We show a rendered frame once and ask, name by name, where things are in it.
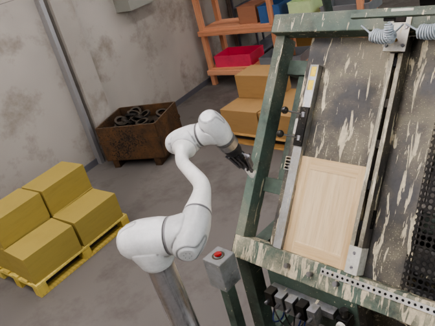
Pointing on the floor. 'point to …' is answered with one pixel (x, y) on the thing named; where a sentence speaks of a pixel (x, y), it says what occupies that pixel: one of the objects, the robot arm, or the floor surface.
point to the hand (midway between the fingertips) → (250, 171)
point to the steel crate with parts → (138, 132)
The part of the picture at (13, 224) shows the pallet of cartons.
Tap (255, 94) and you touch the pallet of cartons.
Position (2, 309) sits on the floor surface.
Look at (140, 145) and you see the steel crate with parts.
